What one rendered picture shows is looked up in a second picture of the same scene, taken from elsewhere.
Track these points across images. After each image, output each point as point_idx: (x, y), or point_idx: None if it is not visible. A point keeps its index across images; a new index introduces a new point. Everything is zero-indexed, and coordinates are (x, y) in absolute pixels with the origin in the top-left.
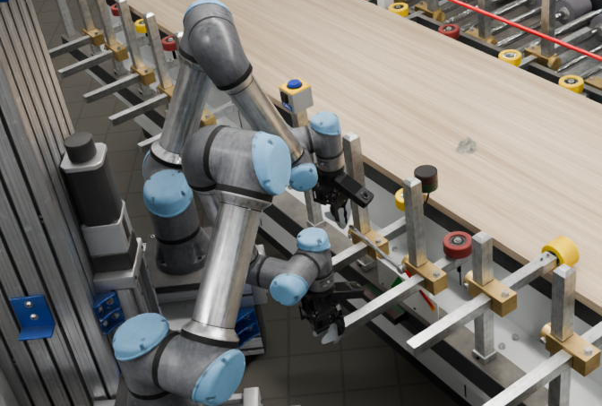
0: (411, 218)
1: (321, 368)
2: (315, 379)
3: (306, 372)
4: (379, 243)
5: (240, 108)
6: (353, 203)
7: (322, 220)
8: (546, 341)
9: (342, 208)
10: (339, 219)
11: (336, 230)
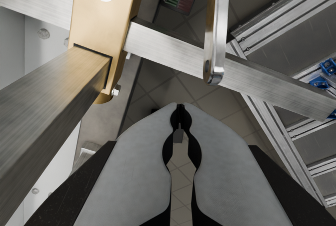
0: None
1: (144, 69)
2: (154, 67)
3: (152, 76)
4: None
5: None
6: (51, 148)
7: (83, 151)
8: None
9: (213, 215)
10: (263, 161)
11: (84, 124)
